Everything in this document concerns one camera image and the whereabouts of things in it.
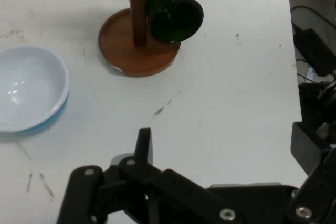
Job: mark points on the brown wooden mug tree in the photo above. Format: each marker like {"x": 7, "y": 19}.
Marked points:
{"x": 137, "y": 51}

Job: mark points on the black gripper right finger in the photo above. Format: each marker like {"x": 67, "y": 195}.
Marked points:
{"x": 320, "y": 182}

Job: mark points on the black power adapter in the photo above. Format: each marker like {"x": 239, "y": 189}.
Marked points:
{"x": 316, "y": 51}

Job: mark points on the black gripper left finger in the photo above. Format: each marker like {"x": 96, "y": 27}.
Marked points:
{"x": 168, "y": 190}

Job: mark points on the dark green ceramic mug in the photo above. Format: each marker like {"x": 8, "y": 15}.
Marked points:
{"x": 174, "y": 20}

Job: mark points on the white bowl with blue outside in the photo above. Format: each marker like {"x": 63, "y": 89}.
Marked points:
{"x": 29, "y": 87}

